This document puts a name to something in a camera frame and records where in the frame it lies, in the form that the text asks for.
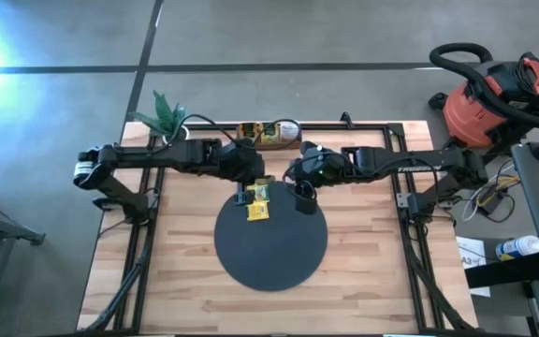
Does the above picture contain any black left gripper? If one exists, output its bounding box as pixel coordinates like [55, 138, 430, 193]
[217, 139, 267, 208]

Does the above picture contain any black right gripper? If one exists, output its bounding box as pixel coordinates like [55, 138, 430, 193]
[290, 142, 348, 216]

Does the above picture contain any brown wooden organizer box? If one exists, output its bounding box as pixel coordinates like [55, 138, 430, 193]
[236, 120, 302, 151]

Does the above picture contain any round dark woven placemat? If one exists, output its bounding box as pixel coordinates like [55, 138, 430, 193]
[213, 180, 329, 293]

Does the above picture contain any dark green tea packet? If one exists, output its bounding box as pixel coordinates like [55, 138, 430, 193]
[260, 122, 283, 145]

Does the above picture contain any orange white tea packet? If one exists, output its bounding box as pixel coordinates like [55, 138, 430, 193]
[281, 121, 300, 142]

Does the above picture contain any green plant in white pot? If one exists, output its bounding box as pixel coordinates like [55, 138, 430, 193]
[128, 89, 191, 141]

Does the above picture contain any white paper sheet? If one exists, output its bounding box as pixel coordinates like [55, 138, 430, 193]
[456, 236, 491, 299]

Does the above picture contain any orange shop vacuum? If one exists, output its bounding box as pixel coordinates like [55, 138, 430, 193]
[427, 51, 539, 168]

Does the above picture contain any black power adapter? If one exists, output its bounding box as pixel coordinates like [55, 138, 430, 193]
[477, 191, 507, 214]

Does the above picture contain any red shop vacuum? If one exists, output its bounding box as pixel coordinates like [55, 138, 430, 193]
[428, 41, 539, 160]

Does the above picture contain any white blue spray can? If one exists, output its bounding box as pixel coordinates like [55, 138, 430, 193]
[494, 235, 539, 261]

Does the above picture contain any white floor cable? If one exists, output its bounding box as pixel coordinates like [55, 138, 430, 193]
[442, 172, 518, 222]

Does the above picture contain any yellow floor cable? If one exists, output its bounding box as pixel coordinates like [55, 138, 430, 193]
[477, 176, 519, 207]

